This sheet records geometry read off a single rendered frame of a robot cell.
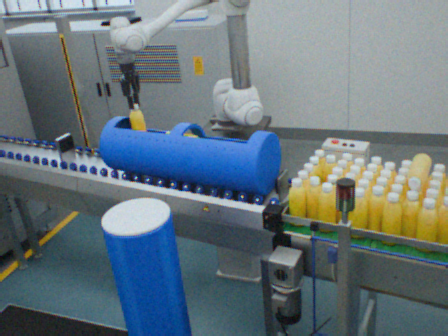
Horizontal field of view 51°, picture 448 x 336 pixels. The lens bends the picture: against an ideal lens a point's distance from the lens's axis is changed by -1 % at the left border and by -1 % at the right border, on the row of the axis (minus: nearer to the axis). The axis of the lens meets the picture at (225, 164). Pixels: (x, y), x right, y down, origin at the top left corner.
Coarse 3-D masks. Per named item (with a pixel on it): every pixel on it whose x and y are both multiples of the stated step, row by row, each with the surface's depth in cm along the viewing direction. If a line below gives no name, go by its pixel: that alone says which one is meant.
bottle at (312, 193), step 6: (312, 186) 192; (318, 186) 192; (306, 192) 195; (312, 192) 192; (318, 192) 192; (306, 198) 195; (312, 198) 193; (306, 204) 197; (312, 204) 194; (306, 210) 198; (312, 210) 195; (306, 216) 200; (312, 216) 196
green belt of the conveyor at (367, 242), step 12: (288, 228) 198; (300, 228) 197; (336, 240) 188; (360, 240) 186; (372, 240) 185; (396, 252) 177; (408, 252) 176; (420, 252) 175; (432, 252) 175; (444, 252) 174
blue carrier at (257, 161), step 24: (120, 120) 241; (120, 144) 232; (144, 144) 226; (168, 144) 219; (192, 144) 214; (216, 144) 209; (240, 144) 204; (264, 144) 203; (120, 168) 241; (144, 168) 231; (168, 168) 222; (192, 168) 214; (216, 168) 208; (240, 168) 202; (264, 168) 207; (264, 192) 210
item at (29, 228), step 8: (16, 200) 332; (24, 200) 334; (24, 208) 335; (24, 216) 336; (24, 224) 340; (32, 224) 343; (32, 232) 344; (32, 240) 345; (32, 248) 349; (40, 248) 352; (40, 256) 353
